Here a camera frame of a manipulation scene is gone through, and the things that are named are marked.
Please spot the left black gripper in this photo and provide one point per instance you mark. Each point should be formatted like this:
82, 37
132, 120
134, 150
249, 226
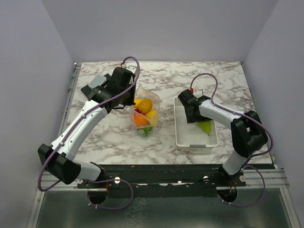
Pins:
130, 101

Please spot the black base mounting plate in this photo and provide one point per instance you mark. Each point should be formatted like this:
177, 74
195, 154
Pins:
163, 181

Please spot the clear zip top bag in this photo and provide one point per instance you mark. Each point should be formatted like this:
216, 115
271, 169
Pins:
142, 93

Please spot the green pear toy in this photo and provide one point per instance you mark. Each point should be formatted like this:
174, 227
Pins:
205, 126

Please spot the orange fruit toy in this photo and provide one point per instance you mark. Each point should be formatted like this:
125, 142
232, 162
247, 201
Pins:
139, 120

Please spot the white plastic basket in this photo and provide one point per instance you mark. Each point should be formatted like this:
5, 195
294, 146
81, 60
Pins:
190, 134

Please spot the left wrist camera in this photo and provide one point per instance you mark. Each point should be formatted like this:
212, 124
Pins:
133, 69

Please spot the yellow orange mango toy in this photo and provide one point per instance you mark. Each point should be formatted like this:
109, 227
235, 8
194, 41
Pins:
145, 106

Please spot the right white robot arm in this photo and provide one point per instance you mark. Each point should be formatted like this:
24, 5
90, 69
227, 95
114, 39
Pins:
248, 135

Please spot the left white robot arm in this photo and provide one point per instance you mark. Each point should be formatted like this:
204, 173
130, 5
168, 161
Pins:
103, 93

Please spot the grey plastic box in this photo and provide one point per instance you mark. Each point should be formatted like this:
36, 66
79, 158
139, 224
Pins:
98, 80

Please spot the aluminium rail frame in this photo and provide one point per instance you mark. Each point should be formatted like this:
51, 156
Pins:
34, 214

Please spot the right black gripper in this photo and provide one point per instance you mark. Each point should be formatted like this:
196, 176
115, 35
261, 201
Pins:
191, 119

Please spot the yellow lemon toy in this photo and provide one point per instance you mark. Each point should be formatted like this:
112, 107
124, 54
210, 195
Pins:
136, 103

